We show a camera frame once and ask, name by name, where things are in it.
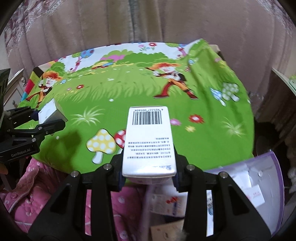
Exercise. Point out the brown cardboard piece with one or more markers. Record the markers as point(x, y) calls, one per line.
point(166, 231)

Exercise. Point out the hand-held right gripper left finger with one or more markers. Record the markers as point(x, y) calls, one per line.
point(121, 182)

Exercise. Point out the person's left hand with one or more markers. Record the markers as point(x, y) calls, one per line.
point(3, 168)

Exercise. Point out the white box with black print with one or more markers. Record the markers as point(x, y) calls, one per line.
point(148, 143)

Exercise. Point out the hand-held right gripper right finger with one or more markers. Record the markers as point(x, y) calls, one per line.
point(177, 183)

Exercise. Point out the white drawer cabinet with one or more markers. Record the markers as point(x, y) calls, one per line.
point(16, 92)

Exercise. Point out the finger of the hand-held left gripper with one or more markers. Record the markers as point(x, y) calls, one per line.
point(23, 115)
point(41, 129)

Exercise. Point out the silver box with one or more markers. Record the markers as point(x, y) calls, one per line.
point(49, 111)

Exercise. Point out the purple rimmed plastic bin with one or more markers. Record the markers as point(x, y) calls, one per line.
point(272, 208)

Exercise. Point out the pink quilted garment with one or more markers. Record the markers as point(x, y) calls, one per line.
point(30, 192)

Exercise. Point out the white side table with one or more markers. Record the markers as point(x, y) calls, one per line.
point(284, 80)

